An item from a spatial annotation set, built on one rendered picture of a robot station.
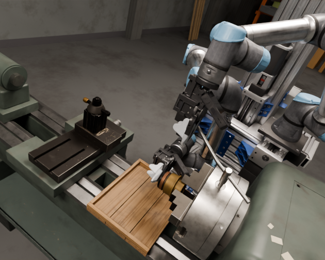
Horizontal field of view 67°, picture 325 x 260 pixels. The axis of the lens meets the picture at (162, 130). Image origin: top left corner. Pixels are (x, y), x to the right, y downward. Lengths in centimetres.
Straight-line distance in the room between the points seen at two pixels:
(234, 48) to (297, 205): 52
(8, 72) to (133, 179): 77
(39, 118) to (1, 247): 93
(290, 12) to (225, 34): 84
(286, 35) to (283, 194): 52
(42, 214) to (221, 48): 119
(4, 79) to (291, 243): 131
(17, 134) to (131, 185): 64
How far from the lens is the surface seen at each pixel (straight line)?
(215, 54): 67
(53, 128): 143
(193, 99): 71
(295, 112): 134
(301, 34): 101
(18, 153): 122
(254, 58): 74
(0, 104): 148
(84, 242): 139
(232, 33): 67
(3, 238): 207
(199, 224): 80
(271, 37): 93
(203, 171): 91
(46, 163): 110
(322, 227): 91
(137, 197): 113
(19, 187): 159
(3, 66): 140
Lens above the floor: 178
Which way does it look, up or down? 36 degrees down
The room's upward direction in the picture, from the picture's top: 18 degrees clockwise
